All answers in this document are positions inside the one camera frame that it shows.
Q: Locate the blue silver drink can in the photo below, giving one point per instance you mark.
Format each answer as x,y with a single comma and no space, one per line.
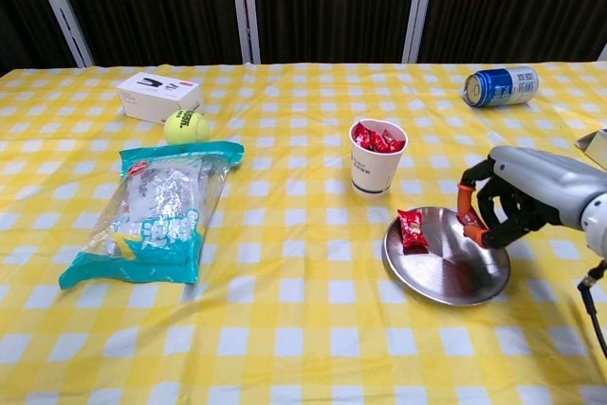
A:
507,87

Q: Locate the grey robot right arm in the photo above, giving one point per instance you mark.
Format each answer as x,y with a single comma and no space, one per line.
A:
597,225

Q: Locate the white stapler box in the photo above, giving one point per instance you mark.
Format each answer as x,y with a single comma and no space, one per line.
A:
156,97

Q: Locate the red candy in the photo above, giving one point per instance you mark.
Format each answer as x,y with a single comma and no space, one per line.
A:
412,229
361,132
379,141
396,138
470,219

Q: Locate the silver metal plate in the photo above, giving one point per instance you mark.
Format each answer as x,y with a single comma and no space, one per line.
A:
441,277

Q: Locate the teal clear snack bag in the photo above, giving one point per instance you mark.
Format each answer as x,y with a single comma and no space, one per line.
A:
156,215

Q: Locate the white paper cup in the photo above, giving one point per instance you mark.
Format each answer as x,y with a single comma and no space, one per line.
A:
372,172

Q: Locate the yellow tennis ball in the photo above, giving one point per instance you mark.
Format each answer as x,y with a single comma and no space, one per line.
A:
186,127

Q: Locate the yellow white checked tablecloth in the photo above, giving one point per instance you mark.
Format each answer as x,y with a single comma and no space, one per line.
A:
303,329

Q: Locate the grey earbuds box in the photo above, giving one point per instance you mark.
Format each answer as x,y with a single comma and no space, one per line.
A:
595,143

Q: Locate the white metal frame post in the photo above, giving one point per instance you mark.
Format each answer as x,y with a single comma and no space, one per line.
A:
419,6
244,6
60,6
603,53

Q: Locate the robot right hand orange fingertips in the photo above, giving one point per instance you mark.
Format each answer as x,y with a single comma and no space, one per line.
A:
536,172

